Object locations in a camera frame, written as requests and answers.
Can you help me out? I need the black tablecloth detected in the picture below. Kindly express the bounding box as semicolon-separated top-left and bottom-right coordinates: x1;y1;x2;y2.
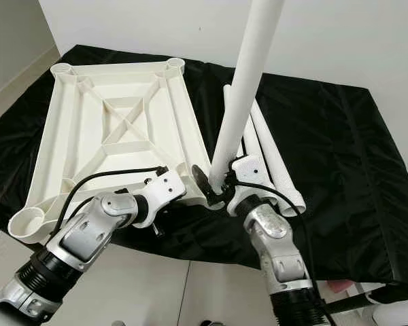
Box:
0;44;408;286

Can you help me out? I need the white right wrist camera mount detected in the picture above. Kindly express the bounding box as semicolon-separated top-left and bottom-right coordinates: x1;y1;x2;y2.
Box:
228;155;274;218

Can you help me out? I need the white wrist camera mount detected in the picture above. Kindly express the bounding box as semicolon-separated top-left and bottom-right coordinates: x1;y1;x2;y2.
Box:
228;155;274;218
141;170;188;228

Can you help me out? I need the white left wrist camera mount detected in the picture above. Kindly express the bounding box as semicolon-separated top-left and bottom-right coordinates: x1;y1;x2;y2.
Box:
141;170;188;228

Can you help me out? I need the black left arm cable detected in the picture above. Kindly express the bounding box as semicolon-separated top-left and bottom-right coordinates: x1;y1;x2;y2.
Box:
54;166;169;238

